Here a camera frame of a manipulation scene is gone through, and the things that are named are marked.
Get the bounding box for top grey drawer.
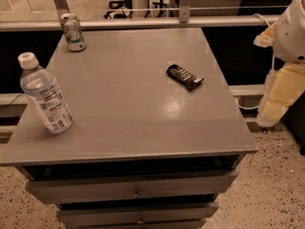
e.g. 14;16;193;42
26;170;237;204

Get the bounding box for green white 7up can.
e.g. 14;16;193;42
60;13;86;52

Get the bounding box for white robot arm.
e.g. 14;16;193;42
254;0;305;127

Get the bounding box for grey drawer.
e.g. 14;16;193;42
26;170;237;204
58;202;218;227

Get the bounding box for metal railing frame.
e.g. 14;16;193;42
0;0;292;31

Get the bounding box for black office chair base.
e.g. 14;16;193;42
104;0;132;19

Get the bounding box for clear plastic water bottle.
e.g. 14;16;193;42
18;52;72;134

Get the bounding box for white cable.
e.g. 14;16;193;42
236;12;278;111

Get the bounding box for grey drawer cabinet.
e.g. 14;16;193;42
0;29;256;229

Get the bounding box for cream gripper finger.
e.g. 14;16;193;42
256;63;305;127
254;23;276;48

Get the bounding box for black rxbar chocolate wrapper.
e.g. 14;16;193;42
166;64;204;91

